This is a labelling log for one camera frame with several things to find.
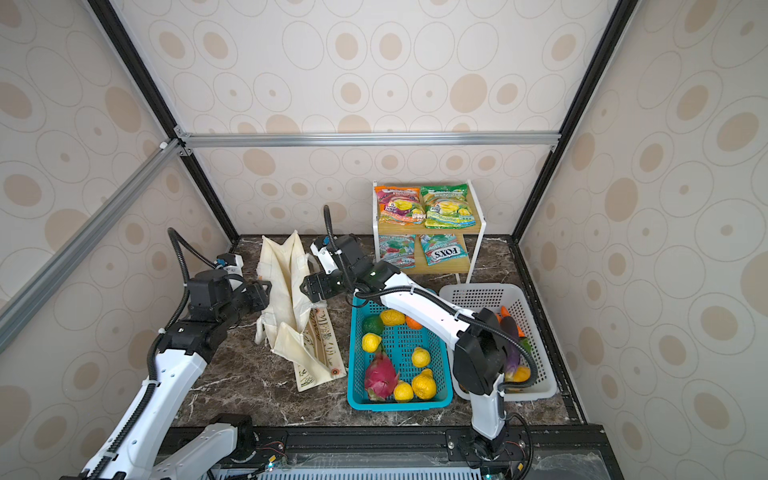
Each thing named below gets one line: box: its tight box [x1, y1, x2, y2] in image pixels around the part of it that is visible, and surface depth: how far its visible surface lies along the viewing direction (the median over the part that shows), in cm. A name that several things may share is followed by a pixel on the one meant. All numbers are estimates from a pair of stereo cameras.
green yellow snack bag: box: [421, 184, 477, 229], surface depth 79 cm
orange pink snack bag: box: [374, 186, 427, 225], surface depth 79 cm
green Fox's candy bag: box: [419, 233, 469, 266], surface depth 94 cm
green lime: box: [362, 315, 384, 335], surface depth 91 cm
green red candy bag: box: [379, 234, 416, 269], surface depth 93 cm
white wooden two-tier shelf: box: [372, 180, 487, 283], surface depth 81 cm
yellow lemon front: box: [393, 381, 414, 403], surface depth 80 cm
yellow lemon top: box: [381, 309, 405, 326], surface depth 94 cm
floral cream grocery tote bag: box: [255, 230, 347, 392], surface depth 81 cm
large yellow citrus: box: [412, 368, 437, 400], surface depth 80 cm
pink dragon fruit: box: [364, 349, 399, 401], surface depth 78 cm
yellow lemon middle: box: [412, 347, 431, 368], surface depth 87 cm
